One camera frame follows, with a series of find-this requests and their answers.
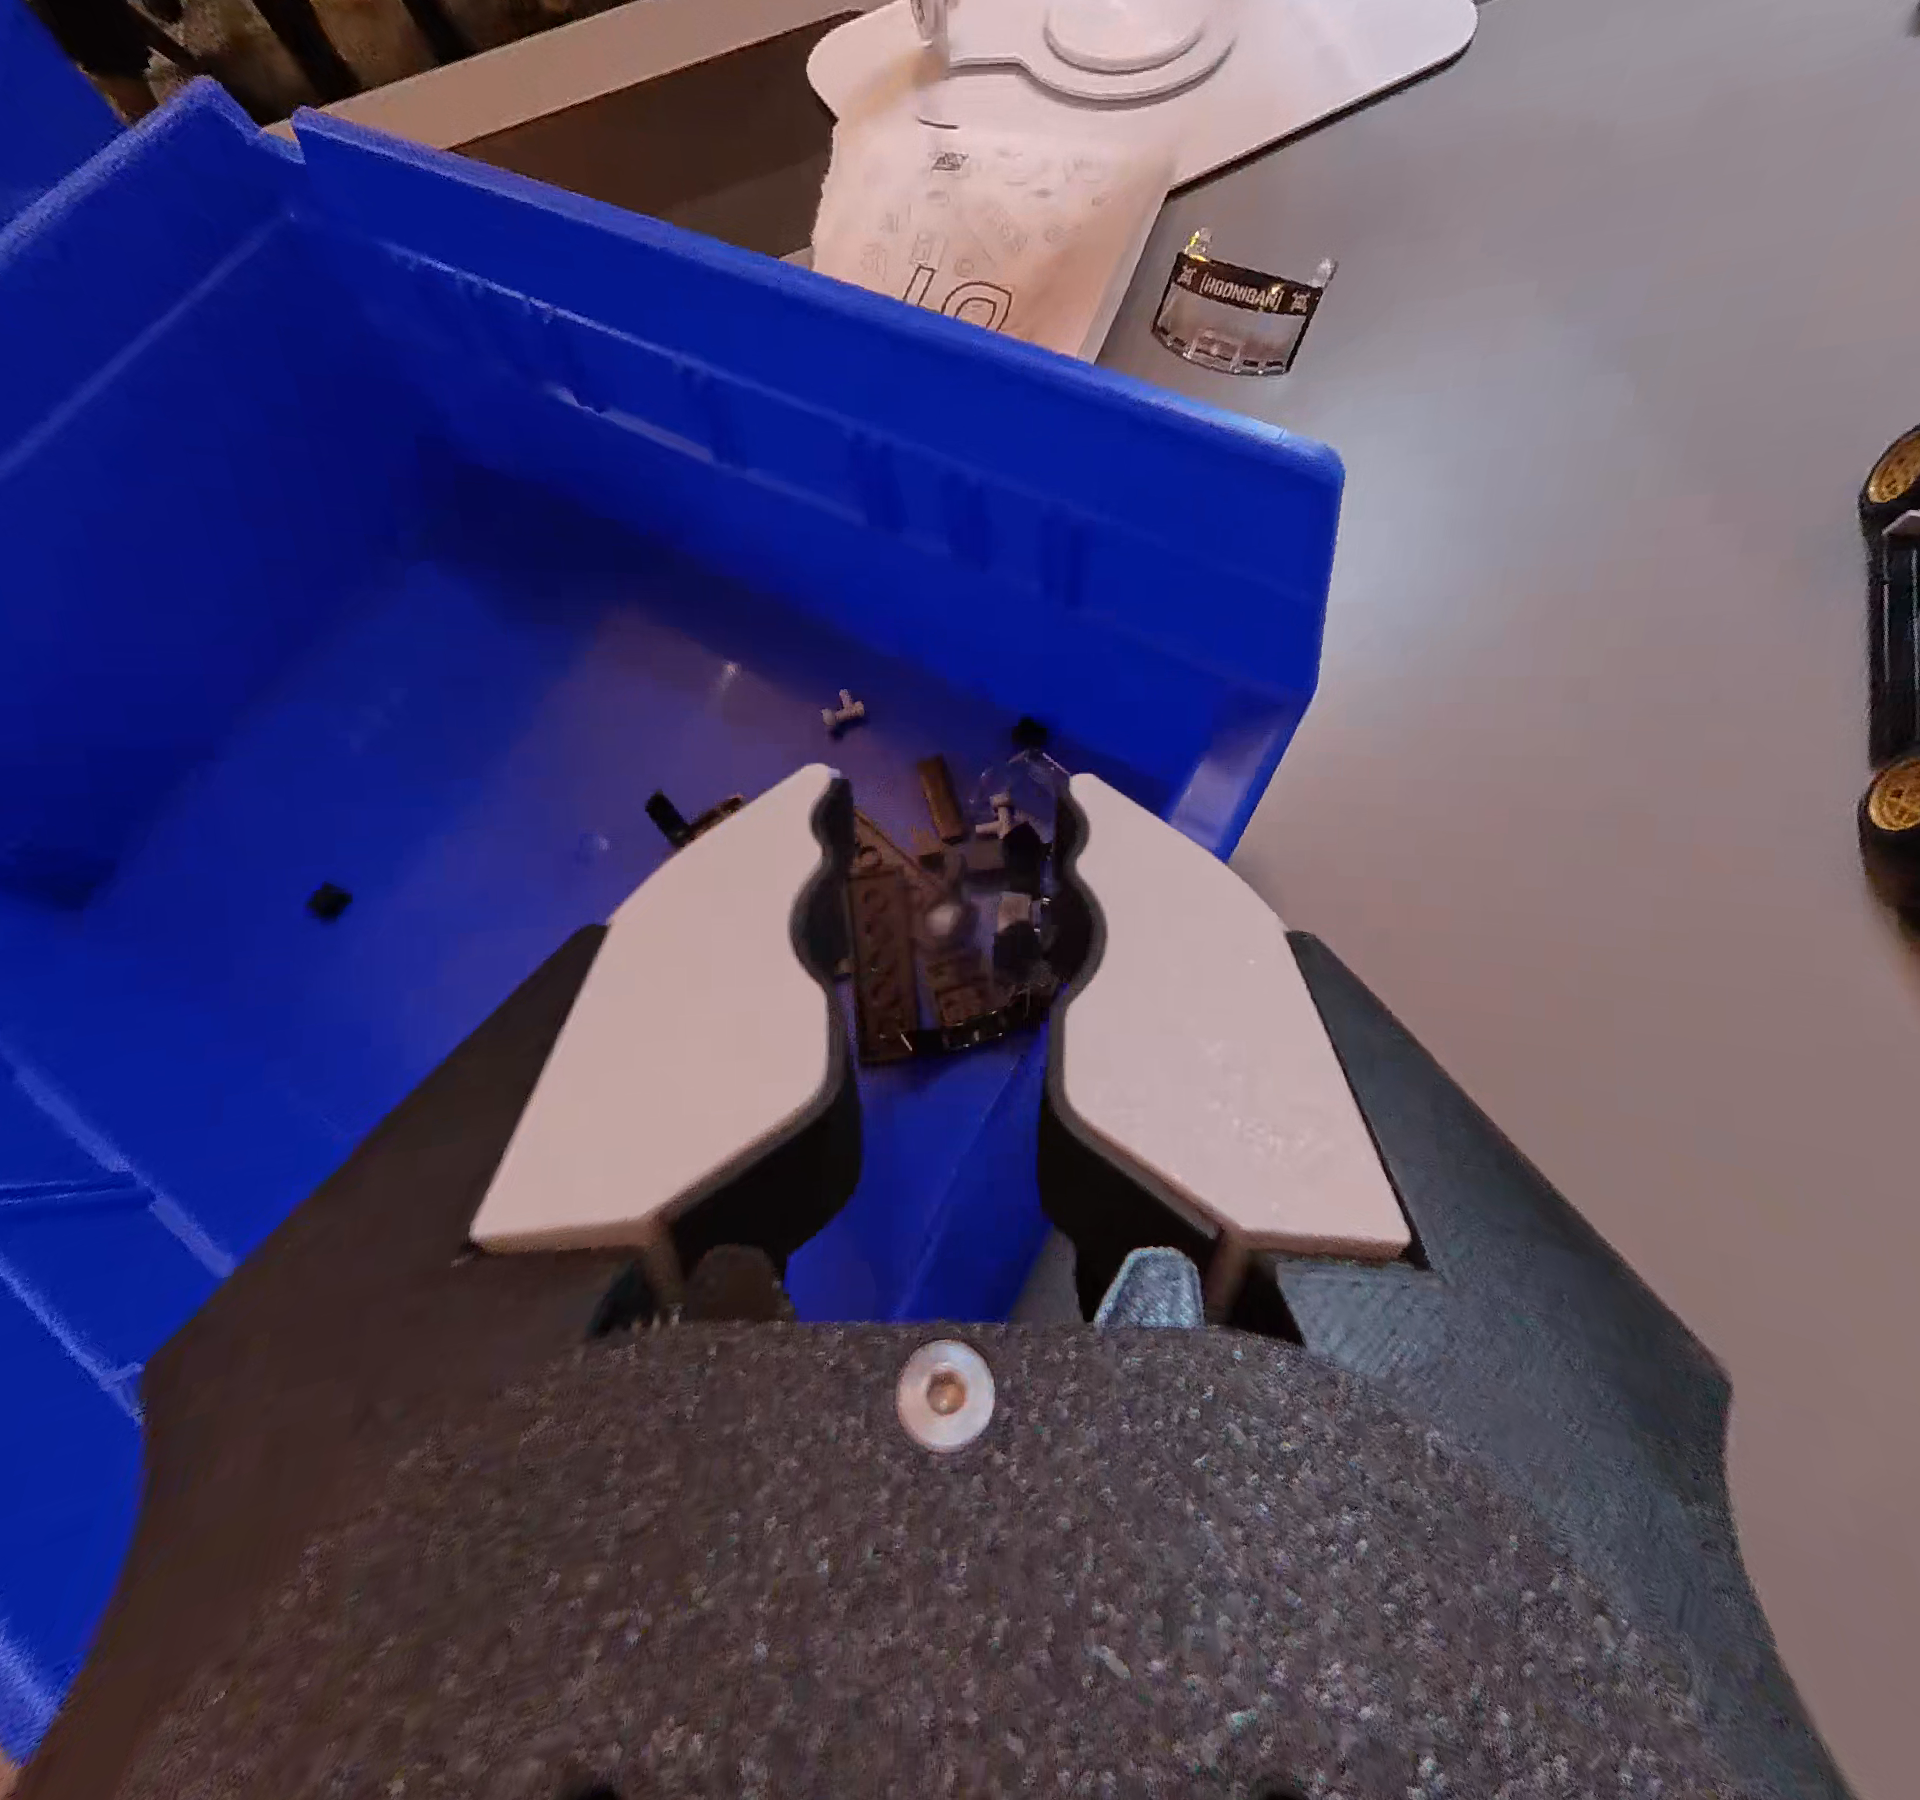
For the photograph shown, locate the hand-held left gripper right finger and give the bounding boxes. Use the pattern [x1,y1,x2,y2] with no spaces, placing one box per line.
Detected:
[1040,776,1416,1270]

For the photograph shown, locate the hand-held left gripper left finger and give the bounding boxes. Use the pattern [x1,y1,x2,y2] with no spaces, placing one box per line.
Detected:
[469,763,868,1266]

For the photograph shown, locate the blue plastic bin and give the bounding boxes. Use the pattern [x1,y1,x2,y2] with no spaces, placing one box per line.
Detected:
[0,0,1349,1748]

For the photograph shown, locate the black lego car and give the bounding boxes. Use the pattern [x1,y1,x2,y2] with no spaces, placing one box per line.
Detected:
[1851,424,1920,920]

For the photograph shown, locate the loose lego pieces in bin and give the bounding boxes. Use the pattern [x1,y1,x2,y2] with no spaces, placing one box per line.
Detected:
[640,686,1090,1073]

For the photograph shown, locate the clear lego windshield piece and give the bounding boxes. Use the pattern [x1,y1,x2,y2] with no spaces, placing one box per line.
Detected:
[1147,229,1340,382]

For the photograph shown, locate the white printed paper bag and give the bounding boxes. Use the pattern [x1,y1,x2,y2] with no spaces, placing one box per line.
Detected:
[809,104,1180,365]

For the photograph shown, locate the white booklet stand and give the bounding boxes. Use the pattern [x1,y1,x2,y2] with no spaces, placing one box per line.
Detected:
[802,0,1481,193]

